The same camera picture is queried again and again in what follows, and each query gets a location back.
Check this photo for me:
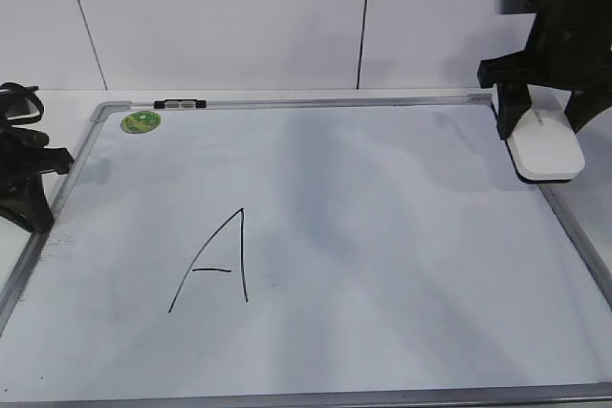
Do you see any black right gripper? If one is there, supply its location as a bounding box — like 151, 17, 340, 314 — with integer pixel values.
477, 0, 612, 140

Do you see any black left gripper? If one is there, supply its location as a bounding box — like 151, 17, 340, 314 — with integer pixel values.
1, 128, 74, 233

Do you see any white board eraser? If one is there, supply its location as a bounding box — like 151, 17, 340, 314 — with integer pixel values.
505, 86, 585, 183

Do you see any round green magnet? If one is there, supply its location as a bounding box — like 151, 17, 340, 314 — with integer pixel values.
120, 111, 162, 134

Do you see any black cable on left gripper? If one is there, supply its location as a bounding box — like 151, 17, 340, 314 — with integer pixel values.
0, 82, 45, 135

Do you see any white board with grey frame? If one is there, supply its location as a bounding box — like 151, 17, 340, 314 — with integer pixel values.
1, 97, 611, 407

